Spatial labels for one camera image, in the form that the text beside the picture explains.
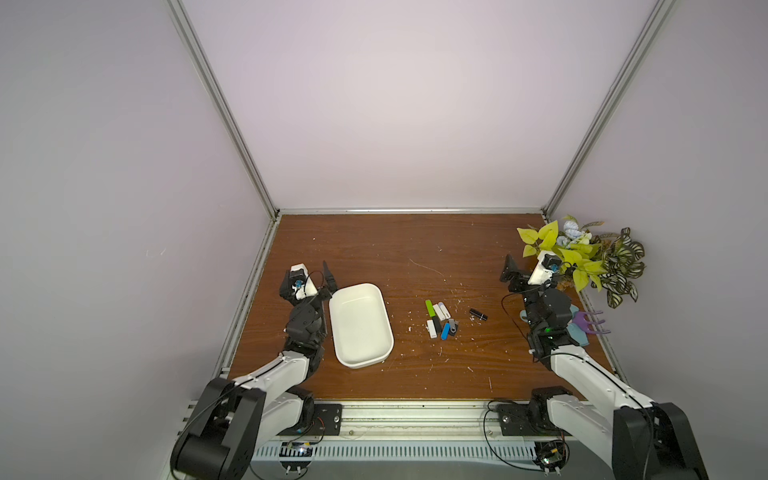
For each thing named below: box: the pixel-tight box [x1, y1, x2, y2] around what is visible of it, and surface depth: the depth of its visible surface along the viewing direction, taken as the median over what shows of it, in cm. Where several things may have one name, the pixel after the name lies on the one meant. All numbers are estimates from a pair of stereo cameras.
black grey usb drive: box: [448, 318, 459, 337], surface depth 91 cm
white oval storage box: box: [329, 282, 395, 369], surface depth 92 cm
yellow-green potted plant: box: [517, 216, 608, 293], surface depth 81 cm
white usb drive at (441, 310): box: [434, 301, 451, 321], surface depth 94 cm
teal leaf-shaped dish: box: [567, 304, 589, 347], surface depth 90 cm
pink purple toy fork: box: [573, 311, 611, 333], surface depth 92 cm
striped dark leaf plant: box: [590, 227, 646, 309], surface depth 77 cm
